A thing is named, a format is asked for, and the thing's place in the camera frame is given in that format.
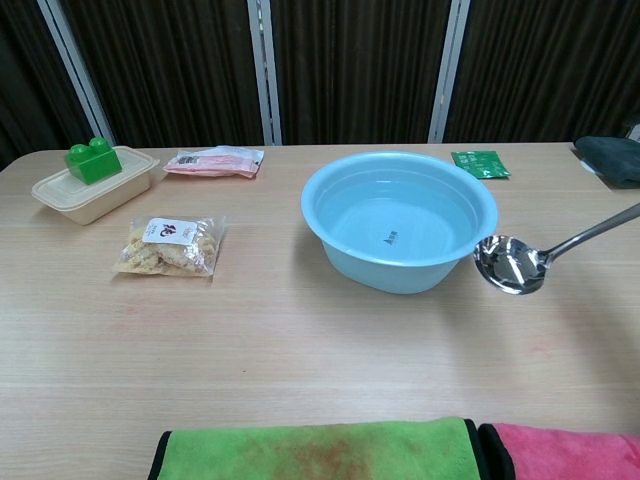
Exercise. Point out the metal ladle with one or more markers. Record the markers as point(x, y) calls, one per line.
point(510, 265)

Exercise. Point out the light blue plastic basin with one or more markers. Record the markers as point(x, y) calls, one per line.
point(400, 225)

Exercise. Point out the pink snack packet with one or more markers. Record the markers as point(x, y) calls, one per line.
point(215, 164)

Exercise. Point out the clear bag of dried snack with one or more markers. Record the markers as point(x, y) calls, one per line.
point(170, 250)

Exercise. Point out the green sachet packet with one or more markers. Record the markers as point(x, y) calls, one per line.
point(480, 164)

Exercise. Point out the green microfibre cloth brown stain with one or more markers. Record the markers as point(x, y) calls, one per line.
point(300, 450)

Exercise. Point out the beige lidded food box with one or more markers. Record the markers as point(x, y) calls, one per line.
point(100, 200)

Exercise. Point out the green toy building brick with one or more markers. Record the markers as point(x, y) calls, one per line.
point(95, 165)

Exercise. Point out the black folded cloth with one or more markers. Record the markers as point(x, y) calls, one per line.
point(615, 160)

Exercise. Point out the pink microfibre cloth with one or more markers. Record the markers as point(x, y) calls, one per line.
point(565, 450)

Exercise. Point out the grey partition frame post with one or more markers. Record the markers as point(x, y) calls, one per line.
point(75, 70)
point(265, 75)
point(449, 75)

